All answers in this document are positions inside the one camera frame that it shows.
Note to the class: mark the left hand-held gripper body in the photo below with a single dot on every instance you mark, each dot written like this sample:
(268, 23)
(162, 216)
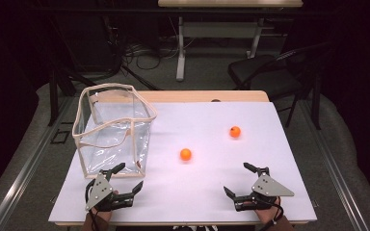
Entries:
(98, 192)

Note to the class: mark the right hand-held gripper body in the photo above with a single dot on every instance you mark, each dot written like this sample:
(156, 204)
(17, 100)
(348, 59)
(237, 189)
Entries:
(269, 187)

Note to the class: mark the clear bag with beige trim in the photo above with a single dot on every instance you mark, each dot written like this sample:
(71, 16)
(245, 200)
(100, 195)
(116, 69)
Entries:
(109, 150)

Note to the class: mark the orange ball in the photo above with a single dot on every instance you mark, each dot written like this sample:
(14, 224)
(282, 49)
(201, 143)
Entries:
(235, 131)
(185, 154)

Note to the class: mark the person's left hand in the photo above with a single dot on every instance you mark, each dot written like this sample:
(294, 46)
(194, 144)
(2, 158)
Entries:
(102, 214)

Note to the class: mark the person's right hand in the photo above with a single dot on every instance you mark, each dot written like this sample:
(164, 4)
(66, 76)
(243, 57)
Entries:
(268, 214)

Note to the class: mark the white table sheet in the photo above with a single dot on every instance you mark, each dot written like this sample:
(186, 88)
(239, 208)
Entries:
(212, 186)

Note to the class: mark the person's checkered clothing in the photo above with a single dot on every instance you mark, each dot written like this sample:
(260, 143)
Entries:
(194, 228)

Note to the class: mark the wooden table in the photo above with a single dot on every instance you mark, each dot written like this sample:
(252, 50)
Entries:
(205, 96)

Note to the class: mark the black folding chair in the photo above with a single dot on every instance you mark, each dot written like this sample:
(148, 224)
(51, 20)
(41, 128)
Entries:
(266, 73)

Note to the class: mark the black metal stand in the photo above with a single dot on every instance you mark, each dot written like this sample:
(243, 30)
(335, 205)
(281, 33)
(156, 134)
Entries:
(56, 93)

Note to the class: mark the white-legged desk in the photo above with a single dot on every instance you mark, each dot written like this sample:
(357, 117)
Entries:
(218, 29)

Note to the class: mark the black floor outlet frame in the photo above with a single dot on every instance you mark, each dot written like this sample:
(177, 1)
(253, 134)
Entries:
(60, 137)

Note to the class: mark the metal floor rail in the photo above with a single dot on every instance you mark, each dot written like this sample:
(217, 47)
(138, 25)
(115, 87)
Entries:
(29, 166)
(337, 179)

